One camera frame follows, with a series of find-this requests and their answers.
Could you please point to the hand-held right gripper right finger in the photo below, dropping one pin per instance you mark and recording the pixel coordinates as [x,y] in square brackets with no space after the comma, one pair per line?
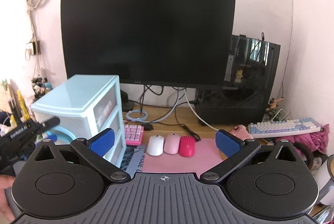
[228,144]

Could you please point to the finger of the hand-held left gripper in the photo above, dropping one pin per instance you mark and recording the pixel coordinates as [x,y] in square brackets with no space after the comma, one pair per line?
[49,122]

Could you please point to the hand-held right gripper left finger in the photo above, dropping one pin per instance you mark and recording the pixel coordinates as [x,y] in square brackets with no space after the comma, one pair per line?
[103,142]

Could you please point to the translucent plastic drawer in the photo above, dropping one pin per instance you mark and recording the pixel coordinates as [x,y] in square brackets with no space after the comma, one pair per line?
[104,105]
[120,147]
[115,122]

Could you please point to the light blue plastic drawer cabinet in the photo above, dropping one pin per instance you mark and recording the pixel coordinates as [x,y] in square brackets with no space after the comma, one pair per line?
[73,93]

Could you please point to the person's left hand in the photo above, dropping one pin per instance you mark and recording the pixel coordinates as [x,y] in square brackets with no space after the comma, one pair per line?
[4,198]

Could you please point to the pink plush toy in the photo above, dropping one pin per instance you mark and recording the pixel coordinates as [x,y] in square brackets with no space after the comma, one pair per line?
[241,132]

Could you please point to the pink mouse pad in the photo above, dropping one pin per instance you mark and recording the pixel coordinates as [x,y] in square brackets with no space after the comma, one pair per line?
[203,158]

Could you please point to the yellow tube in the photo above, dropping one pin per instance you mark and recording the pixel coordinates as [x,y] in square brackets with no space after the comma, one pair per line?
[22,105]

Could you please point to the pink number keypad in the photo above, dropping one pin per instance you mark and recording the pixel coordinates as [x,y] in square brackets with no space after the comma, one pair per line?
[133,132]

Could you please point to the grey blue printed desk mat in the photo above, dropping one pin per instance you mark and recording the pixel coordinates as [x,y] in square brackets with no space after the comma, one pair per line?
[133,158]

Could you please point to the black glass computer case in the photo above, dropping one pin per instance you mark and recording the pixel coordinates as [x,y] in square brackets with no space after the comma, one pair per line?
[234,109]

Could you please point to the anime figurine cluster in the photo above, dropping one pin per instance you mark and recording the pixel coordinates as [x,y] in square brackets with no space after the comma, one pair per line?
[41,87]

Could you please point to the magenta computer mouse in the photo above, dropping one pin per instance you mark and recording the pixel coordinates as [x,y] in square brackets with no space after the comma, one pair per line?
[187,146]

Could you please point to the small black adapter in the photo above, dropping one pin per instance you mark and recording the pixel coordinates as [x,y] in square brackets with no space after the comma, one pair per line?
[148,126]

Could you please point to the white computer mouse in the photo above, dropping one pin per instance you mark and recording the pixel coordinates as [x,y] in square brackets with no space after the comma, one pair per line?
[155,145]

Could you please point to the light pink computer mouse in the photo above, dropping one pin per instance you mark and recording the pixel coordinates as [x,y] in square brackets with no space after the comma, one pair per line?
[172,143]

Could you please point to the white and blue keyboard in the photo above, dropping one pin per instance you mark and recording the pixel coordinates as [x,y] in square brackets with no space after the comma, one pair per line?
[284,126]

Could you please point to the small yellow figurine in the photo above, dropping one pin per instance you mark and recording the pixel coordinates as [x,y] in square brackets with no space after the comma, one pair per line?
[239,75]

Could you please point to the magenta cloth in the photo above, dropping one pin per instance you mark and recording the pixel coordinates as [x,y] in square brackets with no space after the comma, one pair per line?
[318,140]

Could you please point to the black curved computer monitor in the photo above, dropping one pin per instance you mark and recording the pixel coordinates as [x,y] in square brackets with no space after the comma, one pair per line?
[146,31]

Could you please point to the wall socket box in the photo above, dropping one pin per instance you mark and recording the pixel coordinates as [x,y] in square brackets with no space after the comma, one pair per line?
[31,48]

